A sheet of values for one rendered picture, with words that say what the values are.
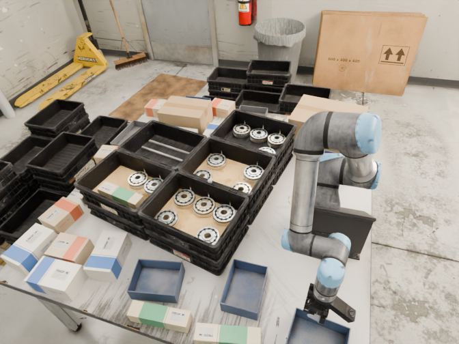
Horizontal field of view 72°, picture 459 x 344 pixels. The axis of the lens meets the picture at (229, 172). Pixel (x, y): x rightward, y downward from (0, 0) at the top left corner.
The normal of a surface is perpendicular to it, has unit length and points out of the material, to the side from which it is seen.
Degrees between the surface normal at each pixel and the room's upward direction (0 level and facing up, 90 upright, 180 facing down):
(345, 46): 79
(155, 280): 0
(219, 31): 90
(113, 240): 0
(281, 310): 0
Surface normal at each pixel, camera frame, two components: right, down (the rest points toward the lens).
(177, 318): -0.06, -0.73
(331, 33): -0.30, 0.54
